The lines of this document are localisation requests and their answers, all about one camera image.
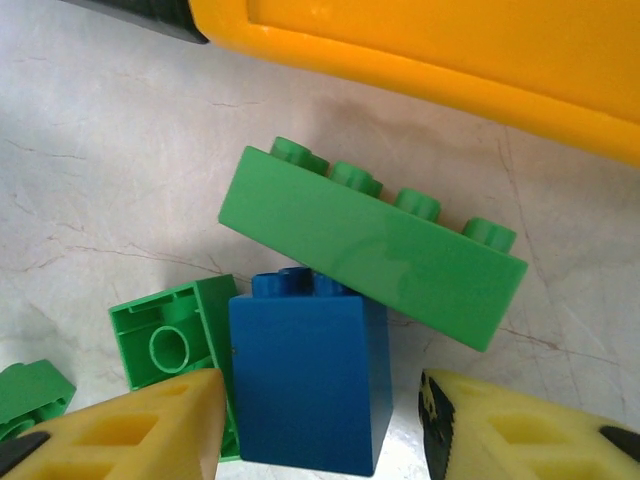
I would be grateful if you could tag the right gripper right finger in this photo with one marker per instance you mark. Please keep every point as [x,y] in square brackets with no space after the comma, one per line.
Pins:
[525,435]

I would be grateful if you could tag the black plastic bin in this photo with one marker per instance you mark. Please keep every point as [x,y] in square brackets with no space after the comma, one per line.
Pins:
[150,15]

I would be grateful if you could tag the orange plastic bin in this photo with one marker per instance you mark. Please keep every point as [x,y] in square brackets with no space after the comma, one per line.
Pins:
[450,50]

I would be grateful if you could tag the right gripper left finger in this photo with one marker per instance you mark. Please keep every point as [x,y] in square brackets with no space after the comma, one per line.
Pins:
[125,440]

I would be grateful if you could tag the blue lego brick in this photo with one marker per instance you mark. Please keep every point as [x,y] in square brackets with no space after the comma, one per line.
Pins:
[310,380]

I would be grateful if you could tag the long green lego brick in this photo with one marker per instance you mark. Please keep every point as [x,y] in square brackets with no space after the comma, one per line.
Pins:
[30,390]
[375,250]

